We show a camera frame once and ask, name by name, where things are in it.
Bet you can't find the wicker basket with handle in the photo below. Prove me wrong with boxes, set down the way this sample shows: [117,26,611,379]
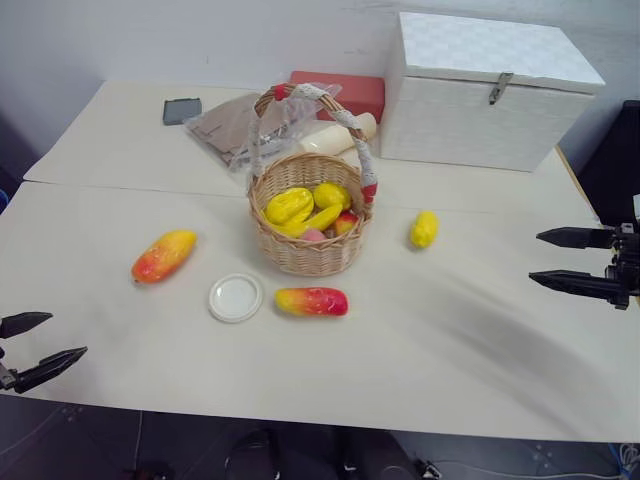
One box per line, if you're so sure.
[246,83,380,278]

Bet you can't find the yellow banana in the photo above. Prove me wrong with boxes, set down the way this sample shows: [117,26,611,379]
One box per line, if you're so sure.
[272,203,347,239]

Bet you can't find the large red yellow mango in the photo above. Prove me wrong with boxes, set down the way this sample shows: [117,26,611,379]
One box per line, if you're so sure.
[130,229,198,287]

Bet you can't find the slim red yellow mango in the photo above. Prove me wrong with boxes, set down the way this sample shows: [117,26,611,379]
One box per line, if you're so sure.
[274,286,350,318]

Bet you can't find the blue cable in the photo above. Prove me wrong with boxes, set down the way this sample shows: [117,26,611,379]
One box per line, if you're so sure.
[613,441,640,480]

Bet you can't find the yellow lemon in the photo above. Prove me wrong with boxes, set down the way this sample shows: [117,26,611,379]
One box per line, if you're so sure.
[312,182,353,211]
[409,210,441,251]

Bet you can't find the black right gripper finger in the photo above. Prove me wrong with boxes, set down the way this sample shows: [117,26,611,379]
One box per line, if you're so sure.
[528,269,621,304]
[535,226,615,251]

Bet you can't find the red rectangular box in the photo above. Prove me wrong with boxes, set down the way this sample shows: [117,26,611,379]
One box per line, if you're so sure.
[288,69,387,124]

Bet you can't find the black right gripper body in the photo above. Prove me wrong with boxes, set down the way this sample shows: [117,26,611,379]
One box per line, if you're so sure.
[603,222,640,312]

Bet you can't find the black boxy object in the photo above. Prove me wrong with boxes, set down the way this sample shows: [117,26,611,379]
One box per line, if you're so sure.
[574,99,640,227]

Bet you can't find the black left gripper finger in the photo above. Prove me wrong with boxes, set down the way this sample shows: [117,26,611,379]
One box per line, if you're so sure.
[13,345,89,395]
[0,311,54,341]

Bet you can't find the metal box latch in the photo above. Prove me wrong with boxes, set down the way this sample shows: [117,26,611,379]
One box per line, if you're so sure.
[488,71,515,106]

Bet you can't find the clear plastic bag with cardboard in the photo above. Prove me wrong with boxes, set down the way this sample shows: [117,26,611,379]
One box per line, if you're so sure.
[181,91,322,174]

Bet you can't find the dark grey flat case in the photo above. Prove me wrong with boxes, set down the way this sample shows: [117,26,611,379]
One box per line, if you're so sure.
[162,97,203,127]

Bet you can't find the red yellow peach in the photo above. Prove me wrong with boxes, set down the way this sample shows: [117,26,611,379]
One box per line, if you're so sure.
[333,210,360,237]

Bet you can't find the white round plastic lid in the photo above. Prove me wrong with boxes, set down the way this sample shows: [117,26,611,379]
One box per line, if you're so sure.
[208,272,264,324]

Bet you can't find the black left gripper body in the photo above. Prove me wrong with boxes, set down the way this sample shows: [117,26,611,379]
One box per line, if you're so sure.
[0,345,17,392]

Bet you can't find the white woven lidded box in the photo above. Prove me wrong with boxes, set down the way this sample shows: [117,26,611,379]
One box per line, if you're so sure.
[378,10,607,174]

